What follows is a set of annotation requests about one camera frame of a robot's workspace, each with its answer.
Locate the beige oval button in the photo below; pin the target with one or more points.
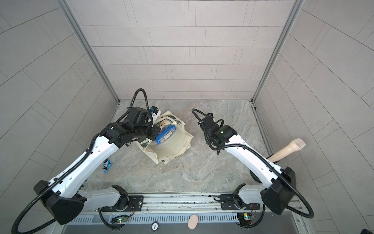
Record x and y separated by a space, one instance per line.
193 221

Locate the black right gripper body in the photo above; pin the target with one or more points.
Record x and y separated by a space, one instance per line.
208 134

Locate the green circuit board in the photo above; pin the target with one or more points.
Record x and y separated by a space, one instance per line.
121 219
245 219

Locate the left green circuit board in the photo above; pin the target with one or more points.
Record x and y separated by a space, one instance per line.
121 219

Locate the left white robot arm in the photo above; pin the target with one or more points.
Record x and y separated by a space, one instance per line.
67 200

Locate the floral canvas tote bag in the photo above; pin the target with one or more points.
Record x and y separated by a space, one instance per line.
174 147

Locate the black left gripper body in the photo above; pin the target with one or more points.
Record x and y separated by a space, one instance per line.
146 130

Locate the black round microphone base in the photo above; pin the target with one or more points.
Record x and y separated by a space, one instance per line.
255 177

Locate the beige microphone on stand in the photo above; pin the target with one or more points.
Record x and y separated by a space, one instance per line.
293 146

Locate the small blue white toy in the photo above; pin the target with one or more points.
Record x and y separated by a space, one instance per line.
106 165

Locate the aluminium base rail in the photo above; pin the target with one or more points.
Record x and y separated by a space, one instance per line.
172 208

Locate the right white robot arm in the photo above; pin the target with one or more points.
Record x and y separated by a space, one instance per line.
273 192

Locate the round black knob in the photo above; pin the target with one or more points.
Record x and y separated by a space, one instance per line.
155 226

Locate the right green circuit board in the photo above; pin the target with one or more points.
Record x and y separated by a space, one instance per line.
245 219

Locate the blue plastic case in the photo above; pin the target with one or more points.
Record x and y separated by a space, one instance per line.
166 132

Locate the aluminium corner frame post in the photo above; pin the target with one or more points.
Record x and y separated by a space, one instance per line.
281 40

